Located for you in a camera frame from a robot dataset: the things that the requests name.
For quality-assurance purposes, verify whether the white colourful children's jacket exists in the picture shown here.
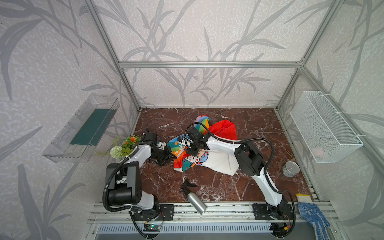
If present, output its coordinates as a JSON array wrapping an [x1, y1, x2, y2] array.
[[167, 116, 239, 176]]

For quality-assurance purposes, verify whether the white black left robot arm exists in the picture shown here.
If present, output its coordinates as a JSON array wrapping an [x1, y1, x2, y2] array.
[[102, 132, 175, 215]]

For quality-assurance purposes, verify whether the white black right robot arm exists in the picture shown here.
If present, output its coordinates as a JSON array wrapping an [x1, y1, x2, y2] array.
[[183, 124, 289, 219]]

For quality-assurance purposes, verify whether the small potted flower plant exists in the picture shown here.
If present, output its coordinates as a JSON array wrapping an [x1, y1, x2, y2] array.
[[109, 135, 142, 159]]

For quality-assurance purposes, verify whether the silver spray bottle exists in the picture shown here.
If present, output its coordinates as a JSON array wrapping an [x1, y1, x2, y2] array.
[[181, 179, 208, 215]]

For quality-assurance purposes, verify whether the silver metal tin can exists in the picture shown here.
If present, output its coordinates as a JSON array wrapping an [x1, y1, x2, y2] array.
[[282, 161, 300, 178]]

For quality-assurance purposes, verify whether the blue white work glove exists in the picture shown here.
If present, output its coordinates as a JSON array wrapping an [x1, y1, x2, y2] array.
[[296, 194, 331, 240]]

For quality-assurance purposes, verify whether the clear plastic wall shelf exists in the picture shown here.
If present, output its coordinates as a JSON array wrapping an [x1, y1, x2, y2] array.
[[42, 94, 120, 163]]

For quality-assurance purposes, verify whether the aluminium frame profile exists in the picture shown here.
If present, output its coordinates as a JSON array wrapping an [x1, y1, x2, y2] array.
[[83, 0, 384, 169]]

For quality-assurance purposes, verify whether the white wire mesh basket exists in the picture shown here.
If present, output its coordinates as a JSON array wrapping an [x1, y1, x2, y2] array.
[[291, 91, 364, 164]]

